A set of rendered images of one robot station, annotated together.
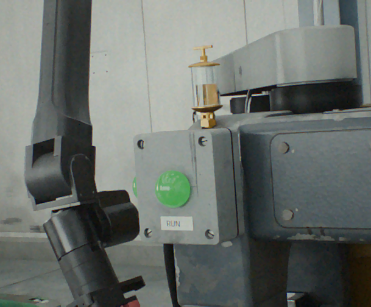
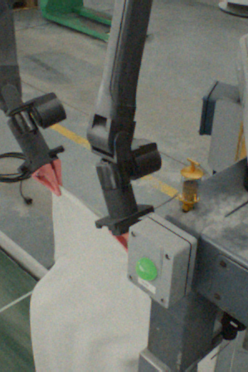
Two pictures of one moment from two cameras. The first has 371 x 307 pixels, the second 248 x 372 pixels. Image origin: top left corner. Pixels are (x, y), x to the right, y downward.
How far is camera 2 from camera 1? 0.42 m
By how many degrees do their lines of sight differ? 33
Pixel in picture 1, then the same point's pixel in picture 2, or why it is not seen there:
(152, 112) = not seen: outside the picture
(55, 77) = (114, 70)
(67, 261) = (106, 194)
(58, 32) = (121, 35)
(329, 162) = (247, 289)
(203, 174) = (164, 272)
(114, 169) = not seen: outside the picture
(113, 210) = (143, 159)
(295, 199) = (222, 292)
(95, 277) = (121, 209)
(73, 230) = (112, 178)
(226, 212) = (177, 291)
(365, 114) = not seen: outside the picture
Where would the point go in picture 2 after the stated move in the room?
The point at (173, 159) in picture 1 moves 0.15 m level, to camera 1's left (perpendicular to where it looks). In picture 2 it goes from (149, 253) to (36, 232)
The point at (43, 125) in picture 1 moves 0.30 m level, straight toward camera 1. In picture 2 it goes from (102, 104) to (75, 201)
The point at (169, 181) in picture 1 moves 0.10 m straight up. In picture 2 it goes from (143, 270) to (148, 203)
